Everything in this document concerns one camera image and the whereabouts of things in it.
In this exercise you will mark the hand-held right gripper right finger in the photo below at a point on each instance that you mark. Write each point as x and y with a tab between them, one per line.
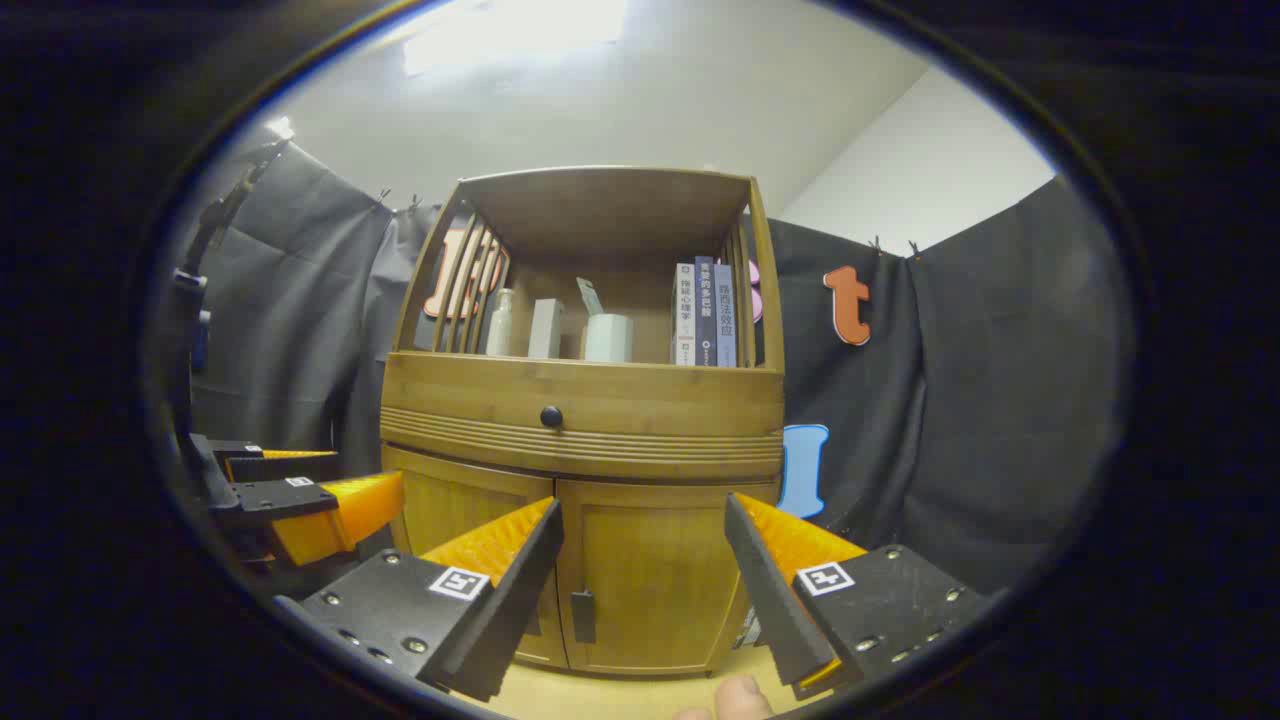
775	600

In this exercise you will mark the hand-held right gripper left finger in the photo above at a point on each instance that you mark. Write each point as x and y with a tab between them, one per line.
510	600

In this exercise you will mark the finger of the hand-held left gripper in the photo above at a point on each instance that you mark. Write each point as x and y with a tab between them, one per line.
280	467
350	510

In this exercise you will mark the wooden double-door shoe cabinet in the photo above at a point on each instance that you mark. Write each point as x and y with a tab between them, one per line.
600	210

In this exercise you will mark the wooden ribbed drawer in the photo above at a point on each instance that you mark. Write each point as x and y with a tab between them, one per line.
470	400

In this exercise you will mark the black round drawer knob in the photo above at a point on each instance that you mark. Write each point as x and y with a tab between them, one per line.
551	417

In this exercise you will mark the white pump bottle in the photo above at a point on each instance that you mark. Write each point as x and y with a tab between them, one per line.
499	325

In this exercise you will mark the white rectangular box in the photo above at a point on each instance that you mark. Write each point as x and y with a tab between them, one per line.
545	328

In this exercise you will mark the white cup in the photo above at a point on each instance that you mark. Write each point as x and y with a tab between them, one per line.
608	338

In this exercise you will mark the light blue book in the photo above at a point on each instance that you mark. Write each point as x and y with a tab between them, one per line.
725	320

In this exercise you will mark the black backdrop cloth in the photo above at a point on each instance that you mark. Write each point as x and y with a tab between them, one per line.
1000	400

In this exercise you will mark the pale paper card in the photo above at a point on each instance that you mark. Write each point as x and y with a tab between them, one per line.
590	297

